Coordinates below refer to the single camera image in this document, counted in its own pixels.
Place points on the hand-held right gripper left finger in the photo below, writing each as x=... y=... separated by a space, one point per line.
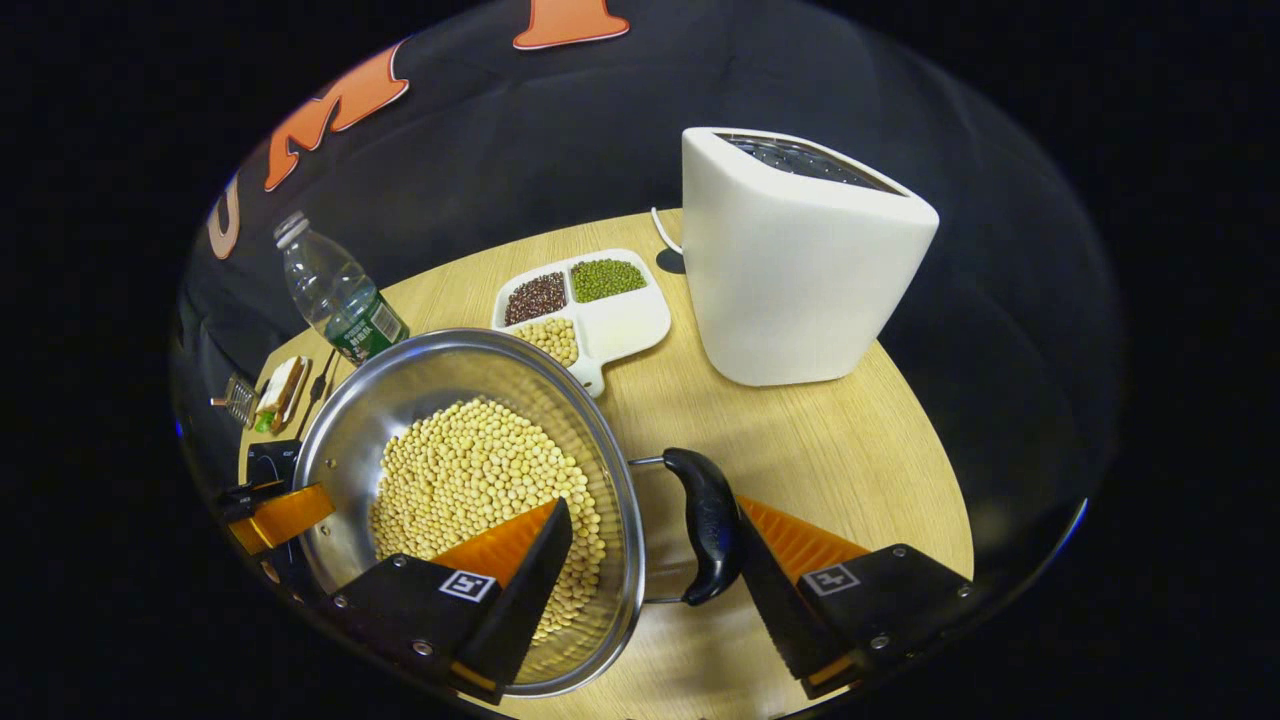
x=530 y=590

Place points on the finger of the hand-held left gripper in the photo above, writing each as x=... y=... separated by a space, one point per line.
x=285 y=515

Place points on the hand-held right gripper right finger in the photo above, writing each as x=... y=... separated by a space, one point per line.
x=780 y=610

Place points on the black induction cooktop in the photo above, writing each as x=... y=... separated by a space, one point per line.
x=270 y=462

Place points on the steel pot with soybeans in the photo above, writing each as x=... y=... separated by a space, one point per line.
x=470 y=460

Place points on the sandwich on plate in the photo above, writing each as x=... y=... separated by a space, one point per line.
x=280 y=395

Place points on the clear plastic water bottle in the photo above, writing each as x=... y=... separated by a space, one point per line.
x=340 y=295

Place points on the white divided bean tray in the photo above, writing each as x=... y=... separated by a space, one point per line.
x=620 y=325

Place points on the white toaster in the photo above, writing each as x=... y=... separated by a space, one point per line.
x=790 y=270

